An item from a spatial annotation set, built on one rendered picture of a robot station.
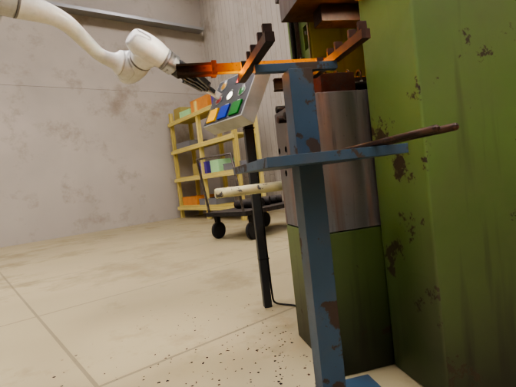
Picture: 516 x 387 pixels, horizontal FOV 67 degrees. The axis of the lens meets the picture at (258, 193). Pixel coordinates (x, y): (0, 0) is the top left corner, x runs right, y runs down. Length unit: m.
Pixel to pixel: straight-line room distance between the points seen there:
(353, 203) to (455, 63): 0.49
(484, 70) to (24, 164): 7.31
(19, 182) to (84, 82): 2.18
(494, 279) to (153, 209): 7.60
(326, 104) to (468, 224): 0.54
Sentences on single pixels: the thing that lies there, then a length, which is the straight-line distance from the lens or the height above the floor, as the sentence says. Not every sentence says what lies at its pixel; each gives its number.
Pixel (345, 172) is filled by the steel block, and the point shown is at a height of 0.66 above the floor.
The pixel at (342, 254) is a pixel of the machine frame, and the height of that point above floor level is 0.40.
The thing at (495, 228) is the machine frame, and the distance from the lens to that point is 1.26.
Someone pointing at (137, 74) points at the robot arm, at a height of 1.16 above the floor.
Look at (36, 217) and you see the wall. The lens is 7.83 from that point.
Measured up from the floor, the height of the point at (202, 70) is 0.96.
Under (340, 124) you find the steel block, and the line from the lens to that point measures 1.30.
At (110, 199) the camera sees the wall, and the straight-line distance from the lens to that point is 8.12.
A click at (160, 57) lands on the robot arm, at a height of 1.19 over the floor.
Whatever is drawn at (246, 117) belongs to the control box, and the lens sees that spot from 1.82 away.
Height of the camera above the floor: 0.67
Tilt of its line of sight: 2 degrees down
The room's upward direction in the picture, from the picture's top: 6 degrees counter-clockwise
